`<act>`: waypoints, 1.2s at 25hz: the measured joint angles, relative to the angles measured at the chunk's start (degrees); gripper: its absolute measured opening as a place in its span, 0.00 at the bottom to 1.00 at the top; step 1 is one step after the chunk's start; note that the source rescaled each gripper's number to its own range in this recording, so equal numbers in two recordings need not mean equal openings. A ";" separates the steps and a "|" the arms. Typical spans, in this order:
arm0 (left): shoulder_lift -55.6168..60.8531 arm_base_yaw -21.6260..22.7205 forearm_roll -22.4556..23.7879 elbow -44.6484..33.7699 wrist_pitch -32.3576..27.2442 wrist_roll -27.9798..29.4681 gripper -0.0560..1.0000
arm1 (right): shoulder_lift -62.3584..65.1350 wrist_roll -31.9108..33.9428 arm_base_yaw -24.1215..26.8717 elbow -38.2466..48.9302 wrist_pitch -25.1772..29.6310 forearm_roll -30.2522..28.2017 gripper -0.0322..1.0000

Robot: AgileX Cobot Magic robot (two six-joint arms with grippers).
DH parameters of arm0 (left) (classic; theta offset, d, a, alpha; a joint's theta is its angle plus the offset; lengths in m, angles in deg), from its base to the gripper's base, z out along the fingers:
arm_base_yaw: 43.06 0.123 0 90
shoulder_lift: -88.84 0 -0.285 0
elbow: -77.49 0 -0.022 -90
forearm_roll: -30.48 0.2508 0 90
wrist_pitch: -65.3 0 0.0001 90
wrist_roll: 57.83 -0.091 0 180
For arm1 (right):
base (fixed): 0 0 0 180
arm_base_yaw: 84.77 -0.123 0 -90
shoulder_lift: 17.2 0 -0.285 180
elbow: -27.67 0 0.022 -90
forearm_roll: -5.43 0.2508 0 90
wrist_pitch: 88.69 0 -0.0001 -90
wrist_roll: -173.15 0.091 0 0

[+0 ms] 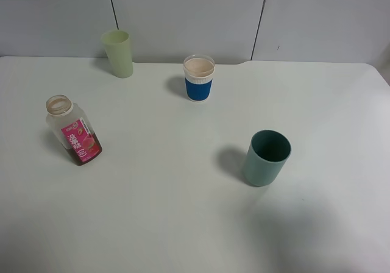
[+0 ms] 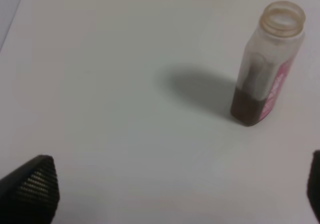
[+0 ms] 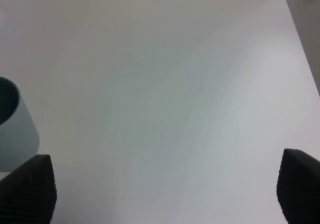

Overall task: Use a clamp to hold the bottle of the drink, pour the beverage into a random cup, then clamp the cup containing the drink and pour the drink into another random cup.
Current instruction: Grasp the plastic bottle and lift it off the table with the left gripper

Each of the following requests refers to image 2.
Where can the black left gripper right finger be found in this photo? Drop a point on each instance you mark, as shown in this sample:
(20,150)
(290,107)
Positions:
(313,185)

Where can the clear bottle with pink label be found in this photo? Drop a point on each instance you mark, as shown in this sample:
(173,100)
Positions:
(267,60)

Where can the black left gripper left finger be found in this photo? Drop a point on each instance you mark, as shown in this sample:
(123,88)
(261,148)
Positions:
(30,194)

